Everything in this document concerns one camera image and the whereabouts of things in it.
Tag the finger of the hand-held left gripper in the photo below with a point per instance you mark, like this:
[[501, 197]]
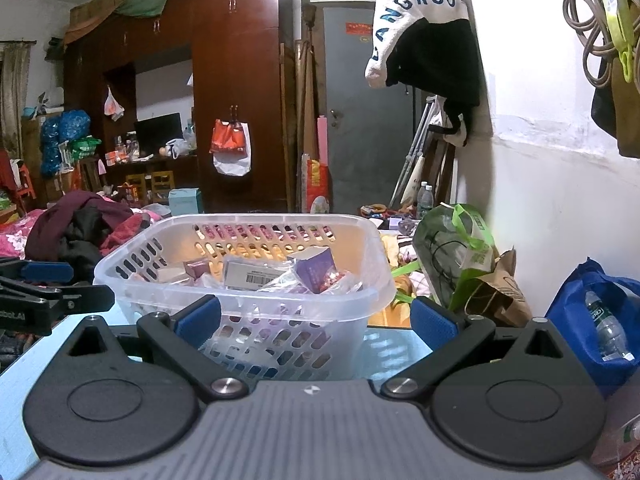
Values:
[[85, 297], [47, 272]]

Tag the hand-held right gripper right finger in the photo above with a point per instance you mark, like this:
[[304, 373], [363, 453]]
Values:
[[432, 322]]

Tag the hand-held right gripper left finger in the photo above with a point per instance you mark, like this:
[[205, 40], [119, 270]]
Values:
[[200, 317]]

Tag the mauve box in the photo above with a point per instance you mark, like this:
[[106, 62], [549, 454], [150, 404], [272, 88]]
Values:
[[197, 267]]

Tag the pinkish box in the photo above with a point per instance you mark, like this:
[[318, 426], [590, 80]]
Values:
[[172, 274]]

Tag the white box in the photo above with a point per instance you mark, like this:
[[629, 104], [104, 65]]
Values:
[[250, 272]]

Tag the clear plastic basket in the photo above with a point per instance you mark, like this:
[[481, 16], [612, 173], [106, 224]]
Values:
[[280, 350]]

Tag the clear plastic packet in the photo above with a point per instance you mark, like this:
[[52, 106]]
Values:
[[350, 285]]

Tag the purple box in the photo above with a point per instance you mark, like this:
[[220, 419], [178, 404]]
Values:
[[315, 267]]

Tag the orange yellow blanket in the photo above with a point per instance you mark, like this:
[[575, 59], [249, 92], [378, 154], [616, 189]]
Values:
[[387, 315]]

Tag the pink floral blanket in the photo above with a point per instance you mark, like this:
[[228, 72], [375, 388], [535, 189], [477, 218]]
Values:
[[15, 235]]

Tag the pile of clothes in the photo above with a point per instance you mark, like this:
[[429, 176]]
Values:
[[80, 225]]

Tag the brown paper bag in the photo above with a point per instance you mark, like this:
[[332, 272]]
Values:
[[505, 295]]

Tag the green plastic bag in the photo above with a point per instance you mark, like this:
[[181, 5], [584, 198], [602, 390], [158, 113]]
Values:
[[440, 240]]

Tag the red plastic chair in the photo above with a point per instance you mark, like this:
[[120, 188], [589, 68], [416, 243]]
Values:
[[22, 180]]

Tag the teal box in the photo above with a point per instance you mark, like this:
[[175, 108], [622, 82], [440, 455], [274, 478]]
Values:
[[185, 202]]

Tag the small clear bottle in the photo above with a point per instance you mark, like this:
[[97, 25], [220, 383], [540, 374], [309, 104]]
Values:
[[430, 202], [421, 200]]

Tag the blue plastic bag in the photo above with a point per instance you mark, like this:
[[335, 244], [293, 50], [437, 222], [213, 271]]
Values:
[[75, 125], [50, 150]]

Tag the yellow stool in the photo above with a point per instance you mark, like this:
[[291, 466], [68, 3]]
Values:
[[136, 186], [163, 180]]

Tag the green and white bag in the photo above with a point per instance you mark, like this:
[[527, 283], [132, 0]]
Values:
[[84, 149]]

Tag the metal crutches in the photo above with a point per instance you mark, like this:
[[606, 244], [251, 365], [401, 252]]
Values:
[[412, 155]]

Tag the clear water bottle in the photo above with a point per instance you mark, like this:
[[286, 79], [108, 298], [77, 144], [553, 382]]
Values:
[[607, 332]]

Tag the patterned curtain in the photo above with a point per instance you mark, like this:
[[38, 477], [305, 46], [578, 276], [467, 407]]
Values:
[[15, 100]]

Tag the black monitor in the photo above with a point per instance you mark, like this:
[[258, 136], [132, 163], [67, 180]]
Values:
[[157, 135]]

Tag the red and yellow bag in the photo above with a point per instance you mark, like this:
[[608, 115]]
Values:
[[316, 185]]

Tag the small white hanging bag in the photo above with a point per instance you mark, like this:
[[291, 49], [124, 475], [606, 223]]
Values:
[[113, 106]]

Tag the orange and white plastic bag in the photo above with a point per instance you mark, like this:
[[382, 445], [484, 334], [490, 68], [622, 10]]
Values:
[[230, 140]]

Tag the pink roll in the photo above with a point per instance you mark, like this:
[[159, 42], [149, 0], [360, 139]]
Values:
[[322, 140]]

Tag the wooden planks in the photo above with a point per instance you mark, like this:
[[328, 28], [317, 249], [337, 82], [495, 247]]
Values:
[[305, 110]]

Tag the brown wooden wardrobe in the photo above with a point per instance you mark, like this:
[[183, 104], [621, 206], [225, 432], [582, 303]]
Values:
[[235, 70]]

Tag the grey door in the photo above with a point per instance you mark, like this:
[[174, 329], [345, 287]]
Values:
[[350, 85]]

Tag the white and black hanging jacket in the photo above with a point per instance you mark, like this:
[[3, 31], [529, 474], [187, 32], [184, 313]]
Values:
[[425, 60]]

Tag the dark hanging bag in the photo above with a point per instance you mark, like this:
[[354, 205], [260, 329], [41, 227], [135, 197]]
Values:
[[625, 125]]

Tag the red door sticker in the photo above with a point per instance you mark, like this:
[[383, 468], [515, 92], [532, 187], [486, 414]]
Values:
[[359, 28]]

